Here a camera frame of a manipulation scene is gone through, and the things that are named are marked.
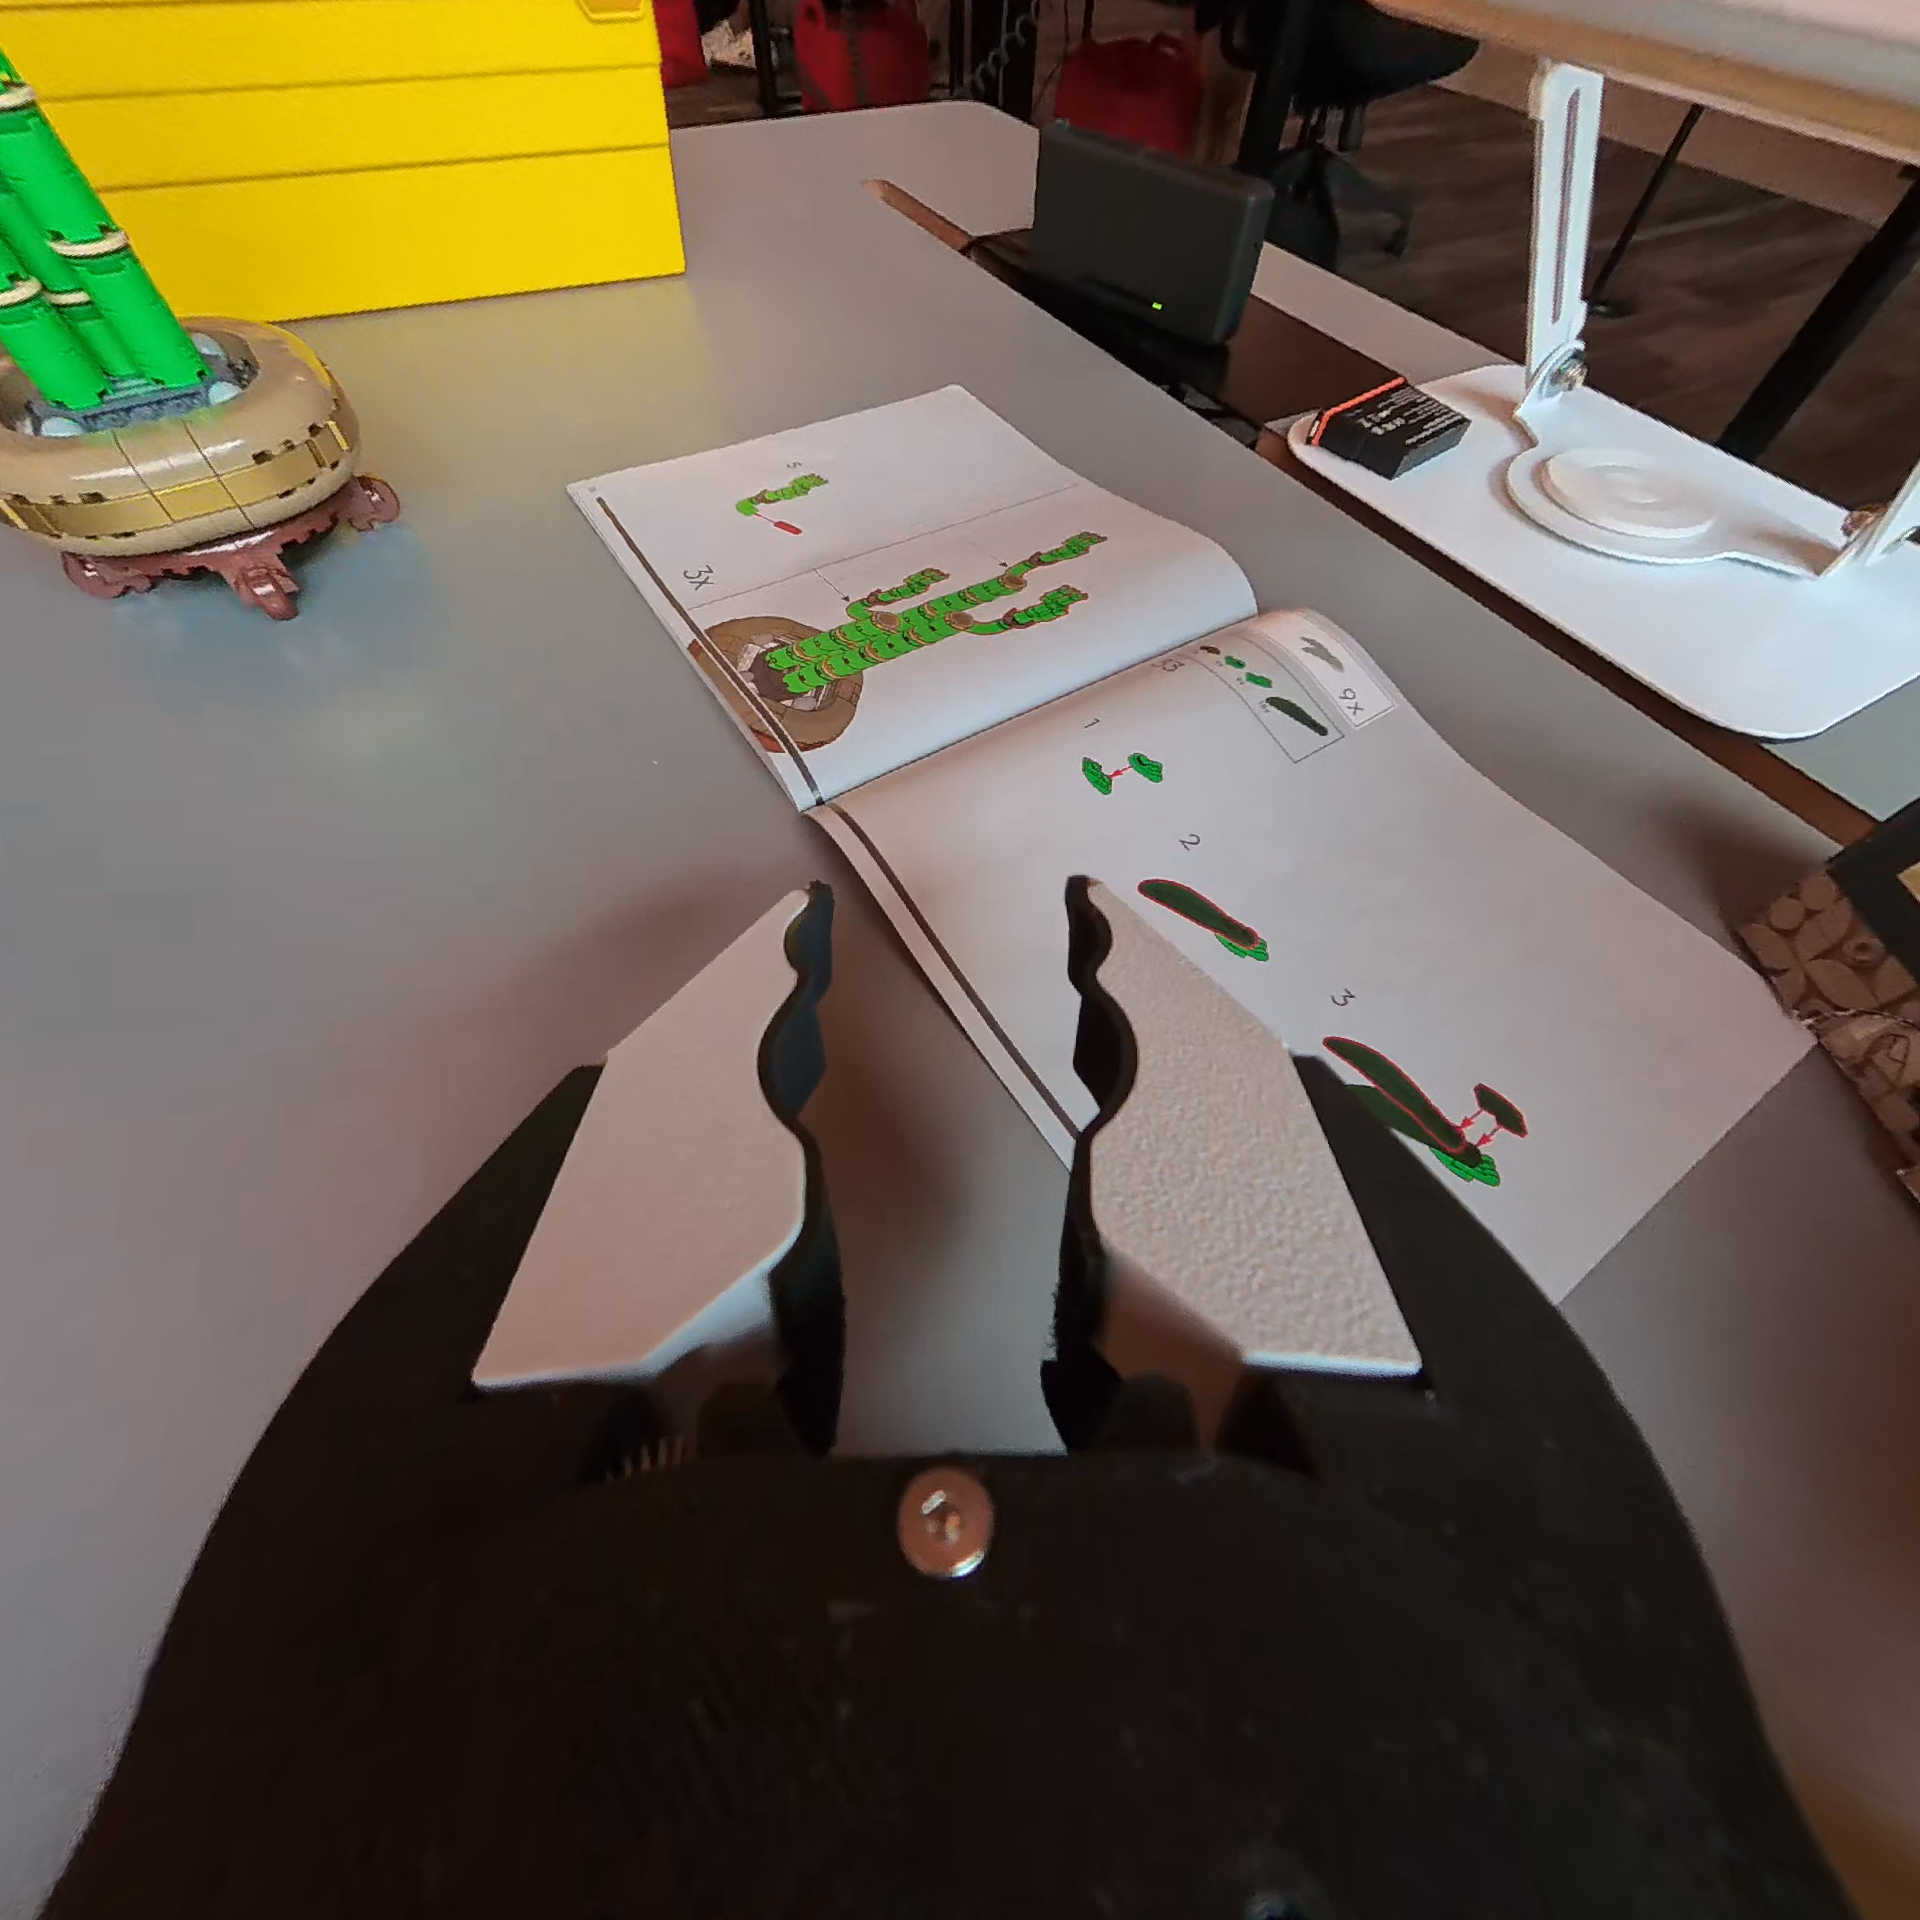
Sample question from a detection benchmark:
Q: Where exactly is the black charger box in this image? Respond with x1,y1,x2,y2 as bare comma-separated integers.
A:
1032,120,1277,351

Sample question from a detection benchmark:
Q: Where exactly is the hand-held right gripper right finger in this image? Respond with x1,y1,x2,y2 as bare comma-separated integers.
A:
1040,876,1425,1454

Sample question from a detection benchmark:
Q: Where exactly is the green lego bamboo model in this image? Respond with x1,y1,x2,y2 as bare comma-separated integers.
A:
0,45,406,621

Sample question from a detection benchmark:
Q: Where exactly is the white wooden document stand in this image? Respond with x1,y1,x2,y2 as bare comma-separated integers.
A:
1288,0,1920,740

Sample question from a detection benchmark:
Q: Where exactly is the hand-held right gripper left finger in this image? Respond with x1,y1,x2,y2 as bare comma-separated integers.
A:
471,882,844,1456

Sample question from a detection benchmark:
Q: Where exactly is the yellow plastic bin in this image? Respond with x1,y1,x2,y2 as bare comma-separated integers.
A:
0,0,689,324

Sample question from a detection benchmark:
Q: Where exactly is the lego instruction booklet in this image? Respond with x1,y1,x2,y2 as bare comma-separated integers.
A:
566,385,1816,1303

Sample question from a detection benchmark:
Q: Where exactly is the black office chair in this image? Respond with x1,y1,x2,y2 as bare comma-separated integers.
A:
1228,0,1482,274

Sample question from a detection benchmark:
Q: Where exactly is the lego set box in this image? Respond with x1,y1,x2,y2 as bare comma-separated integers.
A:
1738,802,1920,1204

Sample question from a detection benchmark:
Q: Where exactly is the black orange battery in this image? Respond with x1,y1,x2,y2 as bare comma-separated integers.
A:
1298,380,1476,482

